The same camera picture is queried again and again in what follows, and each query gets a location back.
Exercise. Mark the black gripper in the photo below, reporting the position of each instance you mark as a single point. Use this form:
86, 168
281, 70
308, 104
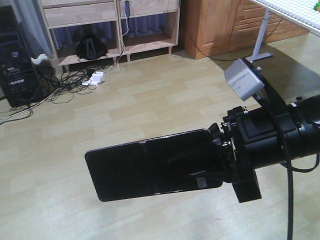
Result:
254, 143

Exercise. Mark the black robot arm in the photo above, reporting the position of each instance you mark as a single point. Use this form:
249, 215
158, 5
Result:
298, 127

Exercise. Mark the grey metal desk leg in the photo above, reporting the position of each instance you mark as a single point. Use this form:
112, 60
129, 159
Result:
256, 55

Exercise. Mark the wooden drawer cabinet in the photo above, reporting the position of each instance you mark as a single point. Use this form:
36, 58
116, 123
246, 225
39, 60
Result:
213, 27

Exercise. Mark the white power strip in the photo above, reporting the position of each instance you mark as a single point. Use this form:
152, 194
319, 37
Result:
95, 79

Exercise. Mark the white lego baseplate table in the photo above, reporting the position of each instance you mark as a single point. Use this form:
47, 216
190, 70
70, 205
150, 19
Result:
304, 13

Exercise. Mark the black blue device on shelf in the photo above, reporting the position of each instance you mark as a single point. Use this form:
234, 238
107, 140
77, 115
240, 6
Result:
91, 48

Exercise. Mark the wooden shelf unit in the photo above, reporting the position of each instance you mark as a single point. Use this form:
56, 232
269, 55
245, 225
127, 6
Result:
126, 27

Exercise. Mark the black computer tower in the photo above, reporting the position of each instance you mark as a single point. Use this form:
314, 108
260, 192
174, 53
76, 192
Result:
18, 78

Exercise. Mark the grey curtain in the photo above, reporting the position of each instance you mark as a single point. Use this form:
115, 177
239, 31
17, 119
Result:
33, 28

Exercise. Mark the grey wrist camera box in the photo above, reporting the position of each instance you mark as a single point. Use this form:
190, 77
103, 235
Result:
240, 76

